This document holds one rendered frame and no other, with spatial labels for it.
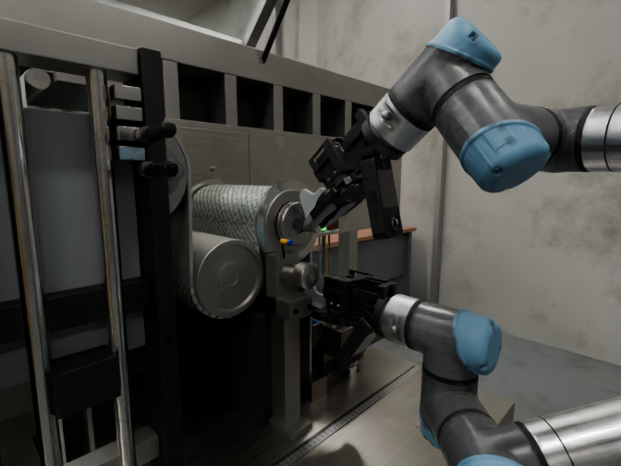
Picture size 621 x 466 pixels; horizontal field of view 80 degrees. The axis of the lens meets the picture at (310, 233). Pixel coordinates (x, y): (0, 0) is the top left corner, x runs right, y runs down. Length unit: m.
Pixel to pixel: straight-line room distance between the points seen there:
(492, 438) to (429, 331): 0.14
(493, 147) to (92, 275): 0.40
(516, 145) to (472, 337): 0.24
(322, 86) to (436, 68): 0.77
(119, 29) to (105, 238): 0.59
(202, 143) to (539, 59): 2.98
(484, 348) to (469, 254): 3.12
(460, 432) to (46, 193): 0.48
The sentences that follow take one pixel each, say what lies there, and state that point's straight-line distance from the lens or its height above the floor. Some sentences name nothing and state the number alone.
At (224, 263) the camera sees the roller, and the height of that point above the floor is 1.20.
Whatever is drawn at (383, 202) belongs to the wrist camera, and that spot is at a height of 1.29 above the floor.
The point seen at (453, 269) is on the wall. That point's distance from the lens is 3.72.
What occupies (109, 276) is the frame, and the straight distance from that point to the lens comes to 0.38.
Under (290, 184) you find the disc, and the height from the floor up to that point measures 1.32.
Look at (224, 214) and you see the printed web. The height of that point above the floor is 1.26.
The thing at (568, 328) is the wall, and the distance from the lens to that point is 3.54.
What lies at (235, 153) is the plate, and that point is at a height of 1.39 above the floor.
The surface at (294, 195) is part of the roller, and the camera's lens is 0.63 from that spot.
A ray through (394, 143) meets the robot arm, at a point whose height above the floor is 1.37.
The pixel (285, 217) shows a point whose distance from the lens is 0.60.
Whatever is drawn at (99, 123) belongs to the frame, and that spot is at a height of 1.37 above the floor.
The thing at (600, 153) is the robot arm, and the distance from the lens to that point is 0.51.
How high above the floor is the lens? 1.33
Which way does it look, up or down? 9 degrees down
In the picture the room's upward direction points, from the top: straight up
